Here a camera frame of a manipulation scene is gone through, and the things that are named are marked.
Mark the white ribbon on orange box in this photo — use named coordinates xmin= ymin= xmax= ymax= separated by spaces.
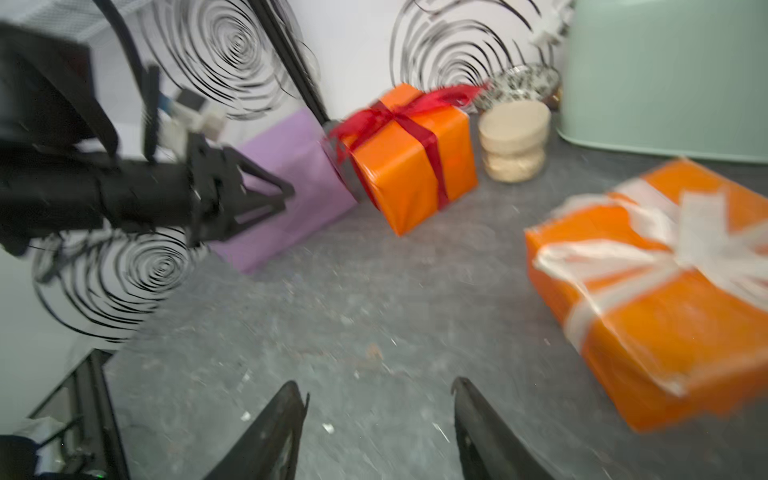
xmin=532 ymin=176 xmax=768 ymax=397

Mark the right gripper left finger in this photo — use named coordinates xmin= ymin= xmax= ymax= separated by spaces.
xmin=205 ymin=380 xmax=310 ymax=480

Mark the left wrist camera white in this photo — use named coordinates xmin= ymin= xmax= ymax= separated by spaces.
xmin=158 ymin=88 xmax=228 ymax=162

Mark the purple gift box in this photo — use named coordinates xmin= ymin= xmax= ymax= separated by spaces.
xmin=206 ymin=107 xmax=360 ymax=276

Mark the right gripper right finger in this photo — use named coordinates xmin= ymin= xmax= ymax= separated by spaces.
xmin=451 ymin=377 xmax=543 ymax=479

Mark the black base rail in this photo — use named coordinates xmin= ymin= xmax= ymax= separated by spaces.
xmin=16 ymin=349 xmax=130 ymax=479

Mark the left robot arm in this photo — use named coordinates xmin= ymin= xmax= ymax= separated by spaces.
xmin=1 ymin=23 xmax=295 ymax=257

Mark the mint green toaster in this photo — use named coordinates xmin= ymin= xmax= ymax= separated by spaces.
xmin=558 ymin=1 xmax=767 ymax=164

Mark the patterned ceramic bowl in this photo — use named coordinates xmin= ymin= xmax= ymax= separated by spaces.
xmin=473 ymin=64 xmax=561 ymax=112

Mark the orange box red ribbon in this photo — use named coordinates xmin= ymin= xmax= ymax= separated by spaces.
xmin=336 ymin=83 xmax=478 ymax=236

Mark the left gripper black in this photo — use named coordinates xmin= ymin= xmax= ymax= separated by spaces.
xmin=99 ymin=134 xmax=295 ymax=246

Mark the small jar with beige lid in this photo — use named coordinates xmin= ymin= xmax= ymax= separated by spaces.
xmin=477 ymin=100 xmax=551 ymax=183

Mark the white mesh wall shelf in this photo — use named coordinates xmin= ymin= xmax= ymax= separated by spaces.
xmin=1 ymin=0 xmax=109 ymax=42

